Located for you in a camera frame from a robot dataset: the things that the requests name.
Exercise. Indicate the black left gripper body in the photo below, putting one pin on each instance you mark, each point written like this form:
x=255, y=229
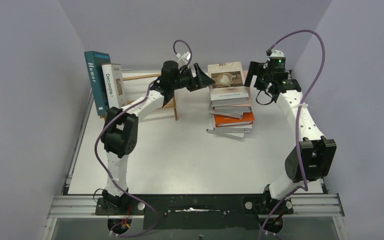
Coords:
x=181, y=81

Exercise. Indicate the wooden book rack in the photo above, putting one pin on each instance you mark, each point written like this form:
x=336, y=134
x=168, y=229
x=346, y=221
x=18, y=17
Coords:
x=150, y=97

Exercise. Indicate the pink book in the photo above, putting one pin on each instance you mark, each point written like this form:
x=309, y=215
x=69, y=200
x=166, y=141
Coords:
x=231, y=108

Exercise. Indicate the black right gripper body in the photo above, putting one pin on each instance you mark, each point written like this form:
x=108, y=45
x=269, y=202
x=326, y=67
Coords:
x=256, y=76

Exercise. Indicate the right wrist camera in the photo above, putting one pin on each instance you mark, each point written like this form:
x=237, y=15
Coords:
x=275, y=54

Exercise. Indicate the bottom grey book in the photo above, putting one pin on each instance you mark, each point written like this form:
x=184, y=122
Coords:
x=232, y=132

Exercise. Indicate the white Decorate Furniture book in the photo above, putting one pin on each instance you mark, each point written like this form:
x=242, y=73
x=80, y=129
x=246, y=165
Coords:
x=114, y=88

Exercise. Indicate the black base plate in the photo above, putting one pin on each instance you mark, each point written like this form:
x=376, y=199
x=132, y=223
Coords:
x=199, y=211

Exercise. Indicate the teal Humor book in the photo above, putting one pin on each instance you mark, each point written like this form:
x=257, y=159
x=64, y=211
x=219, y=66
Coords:
x=94, y=61

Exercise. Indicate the white Afternoon tea book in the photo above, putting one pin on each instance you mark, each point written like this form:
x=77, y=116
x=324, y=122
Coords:
x=224, y=67

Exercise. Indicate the grey book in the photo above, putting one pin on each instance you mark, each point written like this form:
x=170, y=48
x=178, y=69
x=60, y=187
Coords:
x=232, y=132
x=235, y=115

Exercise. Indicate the orange book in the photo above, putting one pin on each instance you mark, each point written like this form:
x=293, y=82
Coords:
x=226, y=121

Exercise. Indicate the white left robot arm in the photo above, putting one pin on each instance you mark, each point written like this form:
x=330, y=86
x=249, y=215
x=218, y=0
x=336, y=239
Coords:
x=119, y=135

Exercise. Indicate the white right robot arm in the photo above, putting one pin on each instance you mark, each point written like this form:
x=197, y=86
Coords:
x=313, y=154

